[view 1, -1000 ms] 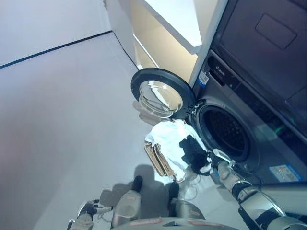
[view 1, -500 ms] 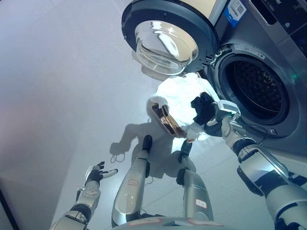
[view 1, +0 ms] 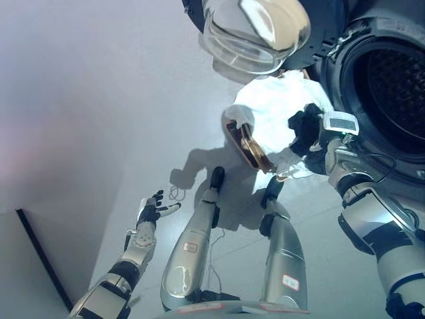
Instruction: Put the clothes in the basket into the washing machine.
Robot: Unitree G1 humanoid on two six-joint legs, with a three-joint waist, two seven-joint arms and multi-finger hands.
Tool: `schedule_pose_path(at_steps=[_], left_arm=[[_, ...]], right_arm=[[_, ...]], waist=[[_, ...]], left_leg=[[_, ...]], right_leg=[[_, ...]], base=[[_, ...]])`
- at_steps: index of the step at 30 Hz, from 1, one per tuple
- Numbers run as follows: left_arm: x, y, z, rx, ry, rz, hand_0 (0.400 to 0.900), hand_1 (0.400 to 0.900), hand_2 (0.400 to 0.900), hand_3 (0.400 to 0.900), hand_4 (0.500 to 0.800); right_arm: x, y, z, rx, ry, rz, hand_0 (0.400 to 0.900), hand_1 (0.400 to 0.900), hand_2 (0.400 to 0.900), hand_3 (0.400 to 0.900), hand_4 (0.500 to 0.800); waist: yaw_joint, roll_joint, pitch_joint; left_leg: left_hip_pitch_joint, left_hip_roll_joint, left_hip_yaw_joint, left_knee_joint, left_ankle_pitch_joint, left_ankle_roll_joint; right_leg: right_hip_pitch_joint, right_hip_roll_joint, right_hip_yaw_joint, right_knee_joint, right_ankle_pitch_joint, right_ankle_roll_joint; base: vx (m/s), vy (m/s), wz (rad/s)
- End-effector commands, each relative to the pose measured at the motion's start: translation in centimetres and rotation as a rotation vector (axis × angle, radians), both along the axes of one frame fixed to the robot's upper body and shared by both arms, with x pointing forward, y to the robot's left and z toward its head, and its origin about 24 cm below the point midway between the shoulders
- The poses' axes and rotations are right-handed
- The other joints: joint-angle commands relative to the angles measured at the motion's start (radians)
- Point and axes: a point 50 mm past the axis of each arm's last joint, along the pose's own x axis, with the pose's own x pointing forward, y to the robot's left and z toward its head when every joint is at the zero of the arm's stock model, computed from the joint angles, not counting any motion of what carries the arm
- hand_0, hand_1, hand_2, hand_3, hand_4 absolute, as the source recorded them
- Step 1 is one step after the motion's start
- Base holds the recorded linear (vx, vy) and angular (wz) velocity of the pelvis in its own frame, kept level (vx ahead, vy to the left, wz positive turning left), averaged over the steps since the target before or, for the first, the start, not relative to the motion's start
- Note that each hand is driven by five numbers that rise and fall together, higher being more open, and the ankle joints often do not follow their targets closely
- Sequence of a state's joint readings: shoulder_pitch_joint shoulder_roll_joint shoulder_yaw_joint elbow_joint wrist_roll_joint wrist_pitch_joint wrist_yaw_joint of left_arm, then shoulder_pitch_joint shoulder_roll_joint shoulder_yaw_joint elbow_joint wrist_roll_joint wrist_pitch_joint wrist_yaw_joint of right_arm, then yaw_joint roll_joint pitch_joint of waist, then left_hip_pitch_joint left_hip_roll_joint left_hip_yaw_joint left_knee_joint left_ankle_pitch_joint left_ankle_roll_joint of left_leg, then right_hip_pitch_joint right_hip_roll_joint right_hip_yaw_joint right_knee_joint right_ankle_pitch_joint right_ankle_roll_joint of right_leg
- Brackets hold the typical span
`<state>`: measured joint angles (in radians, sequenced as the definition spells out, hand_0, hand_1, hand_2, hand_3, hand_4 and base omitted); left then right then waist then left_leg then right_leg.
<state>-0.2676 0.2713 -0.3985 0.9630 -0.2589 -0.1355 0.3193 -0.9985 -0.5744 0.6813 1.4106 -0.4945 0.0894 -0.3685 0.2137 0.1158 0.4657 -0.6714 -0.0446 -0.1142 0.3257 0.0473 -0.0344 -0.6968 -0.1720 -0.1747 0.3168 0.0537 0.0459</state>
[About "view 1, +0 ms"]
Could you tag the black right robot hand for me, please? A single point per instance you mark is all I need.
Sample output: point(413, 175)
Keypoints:
point(313, 124)

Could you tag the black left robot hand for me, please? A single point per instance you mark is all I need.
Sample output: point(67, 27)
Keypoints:
point(151, 211)

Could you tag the black cloth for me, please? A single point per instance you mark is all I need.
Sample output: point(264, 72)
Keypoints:
point(297, 139)

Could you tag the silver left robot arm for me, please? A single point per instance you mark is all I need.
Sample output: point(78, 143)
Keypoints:
point(109, 282)

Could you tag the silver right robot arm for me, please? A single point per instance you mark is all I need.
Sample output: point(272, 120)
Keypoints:
point(372, 219)

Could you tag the brown wicker basket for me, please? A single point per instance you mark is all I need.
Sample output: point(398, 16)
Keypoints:
point(252, 153)

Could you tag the round washing machine door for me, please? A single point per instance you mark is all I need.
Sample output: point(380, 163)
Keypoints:
point(259, 33)

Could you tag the grey front-load washing machine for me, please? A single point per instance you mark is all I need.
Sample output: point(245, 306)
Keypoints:
point(411, 166)

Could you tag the white wrist device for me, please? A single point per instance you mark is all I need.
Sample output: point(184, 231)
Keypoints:
point(340, 123)

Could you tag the white cloth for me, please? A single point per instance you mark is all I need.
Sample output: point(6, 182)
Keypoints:
point(265, 109)

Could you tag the silver left robot leg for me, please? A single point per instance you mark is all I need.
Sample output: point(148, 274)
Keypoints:
point(189, 252)

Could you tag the silver robot leg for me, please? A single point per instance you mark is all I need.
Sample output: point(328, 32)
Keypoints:
point(189, 252)
point(285, 252)

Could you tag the silver right robot leg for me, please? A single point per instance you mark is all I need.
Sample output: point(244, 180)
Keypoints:
point(285, 252)

